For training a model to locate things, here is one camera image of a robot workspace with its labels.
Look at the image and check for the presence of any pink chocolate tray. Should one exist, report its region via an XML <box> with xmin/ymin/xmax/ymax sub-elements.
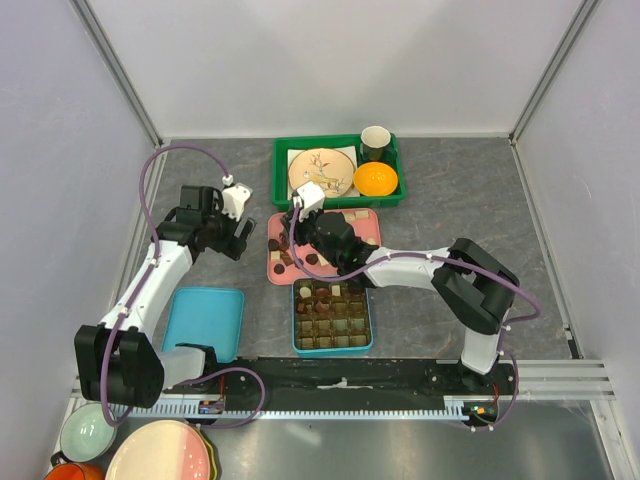
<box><xmin>266</xmin><ymin>208</ymin><xmax>382</xmax><ymax>286</ymax></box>

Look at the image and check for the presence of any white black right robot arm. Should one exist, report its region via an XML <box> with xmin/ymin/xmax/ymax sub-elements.
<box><xmin>292</xmin><ymin>211</ymin><xmax>520</xmax><ymax>394</ymax></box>

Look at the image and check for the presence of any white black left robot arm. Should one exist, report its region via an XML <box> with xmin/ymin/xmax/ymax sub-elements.
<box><xmin>74</xmin><ymin>183</ymin><xmax>256</xmax><ymax>408</ymax></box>

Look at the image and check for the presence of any brown plastic chocolate insert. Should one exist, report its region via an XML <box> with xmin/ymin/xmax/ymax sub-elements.
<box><xmin>295</xmin><ymin>278</ymin><xmax>372</xmax><ymax>350</ymax></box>

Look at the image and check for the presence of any blue chocolate tin box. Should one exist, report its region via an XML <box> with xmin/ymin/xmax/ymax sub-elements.
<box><xmin>290</xmin><ymin>274</ymin><xmax>375</xmax><ymax>357</ymax></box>

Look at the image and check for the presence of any decorated ceramic plate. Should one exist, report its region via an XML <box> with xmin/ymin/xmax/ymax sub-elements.
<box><xmin>287</xmin><ymin>148</ymin><xmax>355</xmax><ymax>198</ymax></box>

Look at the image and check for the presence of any yellow bowl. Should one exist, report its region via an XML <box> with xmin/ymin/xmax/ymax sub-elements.
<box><xmin>353</xmin><ymin>162</ymin><xmax>399</xmax><ymax>197</ymax></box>

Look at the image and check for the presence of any blue tin lid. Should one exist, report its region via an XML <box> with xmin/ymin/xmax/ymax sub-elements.
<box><xmin>162</xmin><ymin>287</ymin><xmax>245</xmax><ymax>364</ymax></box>

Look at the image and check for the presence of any green plastic crate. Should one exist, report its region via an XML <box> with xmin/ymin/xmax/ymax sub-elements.
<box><xmin>271</xmin><ymin>133</ymin><xmax>406</xmax><ymax>212</ymax></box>

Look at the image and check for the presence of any green mug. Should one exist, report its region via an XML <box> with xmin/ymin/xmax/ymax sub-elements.
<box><xmin>360</xmin><ymin>125</ymin><xmax>397</xmax><ymax>164</ymax></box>

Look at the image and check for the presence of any pink white plate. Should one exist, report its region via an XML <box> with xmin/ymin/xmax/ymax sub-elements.
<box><xmin>105</xmin><ymin>420</ymin><xmax>218</xmax><ymax>480</ymax></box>

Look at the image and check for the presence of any pale green bowl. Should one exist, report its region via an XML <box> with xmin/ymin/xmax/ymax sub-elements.
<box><xmin>60</xmin><ymin>403</ymin><xmax>117</xmax><ymax>463</ymax></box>

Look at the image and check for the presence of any orange red mug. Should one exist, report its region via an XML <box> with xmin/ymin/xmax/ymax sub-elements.
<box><xmin>44</xmin><ymin>451</ymin><xmax>105</xmax><ymax>480</ymax></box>

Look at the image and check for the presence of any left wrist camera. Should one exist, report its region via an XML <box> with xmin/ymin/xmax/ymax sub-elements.
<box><xmin>222</xmin><ymin>183</ymin><xmax>253</xmax><ymax>222</ymax></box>

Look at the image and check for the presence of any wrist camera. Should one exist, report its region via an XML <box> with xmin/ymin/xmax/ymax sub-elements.
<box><xmin>222</xmin><ymin>183</ymin><xmax>253</xmax><ymax>222</ymax></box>
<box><xmin>292</xmin><ymin>181</ymin><xmax>325</xmax><ymax>216</ymax></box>

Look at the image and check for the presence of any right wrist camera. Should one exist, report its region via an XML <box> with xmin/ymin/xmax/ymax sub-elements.
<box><xmin>292</xmin><ymin>181</ymin><xmax>325</xmax><ymax>216</ymax></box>

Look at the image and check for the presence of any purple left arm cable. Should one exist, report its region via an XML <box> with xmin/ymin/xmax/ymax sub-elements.
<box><xmin>99</xmin><ymin>142</ymin><xmax>266</xmax><ymax>430</ymax></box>

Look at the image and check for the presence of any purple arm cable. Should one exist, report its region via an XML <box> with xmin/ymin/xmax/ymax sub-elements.
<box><xmin>288</xmin><ymin>204</ymin><xmax>544</xmax><ymax>434</ymax></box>
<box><xmin>99</xmin><ymin>142</ymin><xmax>266</xmax><ymax>430</ymax></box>

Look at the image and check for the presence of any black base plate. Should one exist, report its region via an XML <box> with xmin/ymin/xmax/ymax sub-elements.
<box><xmin>179</xmin><ymin>357</ymin><xmax>518</xmax><ymax>397</ymax></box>

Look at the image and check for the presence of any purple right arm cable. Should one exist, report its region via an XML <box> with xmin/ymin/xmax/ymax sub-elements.
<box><xmin>288</xmin><ymin>204</ymin><xmax>544</xmax><ymax>434</ymax></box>

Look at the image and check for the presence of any slotted cable duct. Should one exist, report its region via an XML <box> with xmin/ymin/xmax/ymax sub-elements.
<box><xmin>129</xmin><ymin>397</ymin><xmax>471</xmax><ymax>421</ymax></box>

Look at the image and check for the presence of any aluminium frame rail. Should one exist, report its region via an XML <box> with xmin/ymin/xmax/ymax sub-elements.
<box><xmin>69</xmin><ymin>0</ymin><xmax>163</xmax><ymax>147</ymax></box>

